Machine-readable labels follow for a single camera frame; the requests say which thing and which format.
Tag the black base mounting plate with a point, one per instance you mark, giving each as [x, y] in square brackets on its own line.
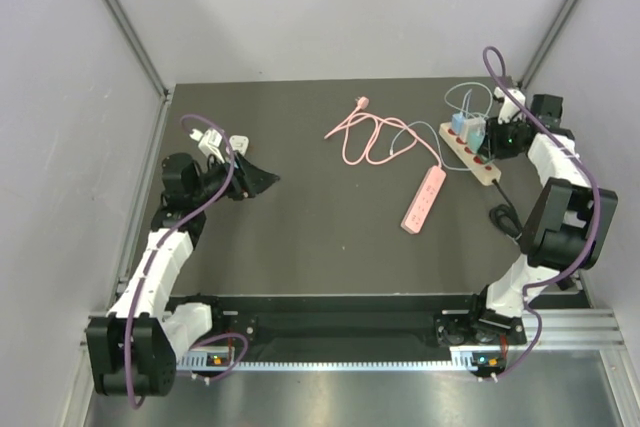
[349, 327]

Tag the pink round wall plug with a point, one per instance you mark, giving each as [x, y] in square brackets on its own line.
[361, 103]

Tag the pink power strip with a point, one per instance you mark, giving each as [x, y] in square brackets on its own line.
[423, 200]

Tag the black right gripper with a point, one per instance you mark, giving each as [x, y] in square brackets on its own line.
[492, 147]

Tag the aluminium frame rail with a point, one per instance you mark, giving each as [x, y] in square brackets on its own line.
[549, 329]

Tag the blue usb charger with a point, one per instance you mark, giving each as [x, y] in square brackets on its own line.
[457, 122]

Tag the white square plug adapter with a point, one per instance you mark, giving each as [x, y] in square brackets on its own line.
[240, 144]

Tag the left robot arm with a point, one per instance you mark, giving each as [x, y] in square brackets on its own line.
[155, 272]

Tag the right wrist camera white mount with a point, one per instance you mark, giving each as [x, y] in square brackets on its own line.
[509, 111]

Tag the light teal usb charger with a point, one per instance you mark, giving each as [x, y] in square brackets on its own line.
[475, 140]

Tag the slotted grey cable duct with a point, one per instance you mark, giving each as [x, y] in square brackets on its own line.
[213, 360]

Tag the white usb charger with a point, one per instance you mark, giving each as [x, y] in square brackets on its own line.
[471, 125]

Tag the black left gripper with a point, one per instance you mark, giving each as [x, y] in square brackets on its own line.
[253, 179]

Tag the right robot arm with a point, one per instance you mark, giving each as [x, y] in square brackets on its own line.
[569, 222]

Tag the beige red power strip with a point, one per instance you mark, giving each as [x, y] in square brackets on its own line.
[486, 173]

